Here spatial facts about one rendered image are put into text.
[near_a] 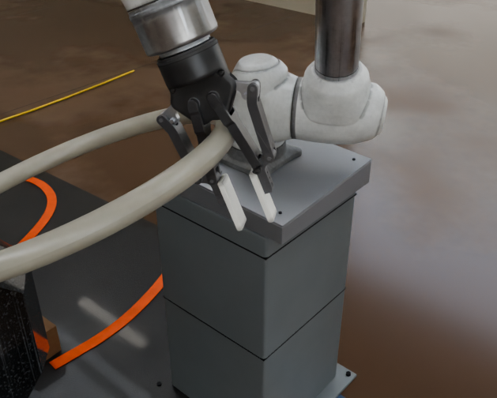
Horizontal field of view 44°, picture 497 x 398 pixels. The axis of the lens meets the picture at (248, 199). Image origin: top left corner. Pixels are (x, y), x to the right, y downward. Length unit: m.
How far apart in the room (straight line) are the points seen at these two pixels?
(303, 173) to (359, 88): 0.28
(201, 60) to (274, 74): 0.79
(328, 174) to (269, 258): 0.27
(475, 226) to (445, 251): 0.28
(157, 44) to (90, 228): 0.22
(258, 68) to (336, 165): 0.34
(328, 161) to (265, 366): 0.58
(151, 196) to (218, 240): 0.95
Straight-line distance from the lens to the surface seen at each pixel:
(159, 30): 0.69
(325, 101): 1.43
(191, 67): 0.70
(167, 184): 0.64
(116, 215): 0.62
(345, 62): 1.40
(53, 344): 2.33
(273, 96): 1.48
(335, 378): 2.21
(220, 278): 1.64
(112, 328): 2.40
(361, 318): 2.45
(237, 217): 0.78
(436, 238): 2.96
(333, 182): 1.55
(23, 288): 1.75
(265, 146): 0.73
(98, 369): 2.27
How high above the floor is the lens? 1.64
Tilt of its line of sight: 32 degrees down
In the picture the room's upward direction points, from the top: straight up
